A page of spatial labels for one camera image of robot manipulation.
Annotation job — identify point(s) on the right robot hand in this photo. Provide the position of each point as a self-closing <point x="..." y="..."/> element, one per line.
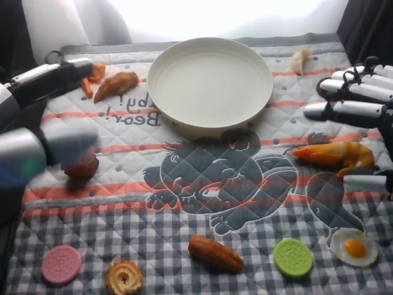
<point x="353" y="109"/>

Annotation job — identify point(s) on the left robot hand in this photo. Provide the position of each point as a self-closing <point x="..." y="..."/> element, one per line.
<point x="18" y="147"/>

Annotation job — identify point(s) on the orange croissant toy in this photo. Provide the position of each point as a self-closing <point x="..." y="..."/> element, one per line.
<point x="337" y="153"/>

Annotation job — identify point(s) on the brown toy meat chunk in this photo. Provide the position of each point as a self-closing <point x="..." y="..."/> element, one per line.
<point x="83" y="169"/>

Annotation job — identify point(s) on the white round plate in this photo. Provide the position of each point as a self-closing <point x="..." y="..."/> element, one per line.
<point x="208" y="83"/>

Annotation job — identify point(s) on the cream dumpling toy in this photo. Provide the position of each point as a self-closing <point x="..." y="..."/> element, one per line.
<point x="300" y="60"/>

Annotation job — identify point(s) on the dark curtain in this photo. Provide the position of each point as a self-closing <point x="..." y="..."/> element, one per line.
<point x="368" y="27"/>
<point x="13" y="33"/>

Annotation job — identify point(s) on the brown chicken wing toy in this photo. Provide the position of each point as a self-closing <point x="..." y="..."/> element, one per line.
<point x="116" y="84"/>

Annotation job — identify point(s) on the pink sandwich cookie toy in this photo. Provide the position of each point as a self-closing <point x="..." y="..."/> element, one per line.
<point x="61" y="265"/>

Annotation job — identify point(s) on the fried egg toy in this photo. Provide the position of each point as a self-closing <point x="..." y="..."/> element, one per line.
<point x="354" y="247"/>

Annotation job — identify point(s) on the green sandwich cookie toy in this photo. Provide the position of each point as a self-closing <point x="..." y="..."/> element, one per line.
<point x="293" y="257"/>

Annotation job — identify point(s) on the yellow swirl cookie toy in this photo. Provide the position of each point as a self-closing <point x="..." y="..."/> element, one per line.
<point x="124" y="278"/>

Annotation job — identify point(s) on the white curtain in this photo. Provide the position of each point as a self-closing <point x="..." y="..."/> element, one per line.
<point x="199" y="18"/>

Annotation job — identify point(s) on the grey bear print quilt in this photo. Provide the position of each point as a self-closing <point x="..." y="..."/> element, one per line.
<point x="196" y="199"/>

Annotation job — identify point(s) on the brown bread stick toy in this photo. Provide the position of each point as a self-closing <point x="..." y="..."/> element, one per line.
<point x="215" y="252"/>

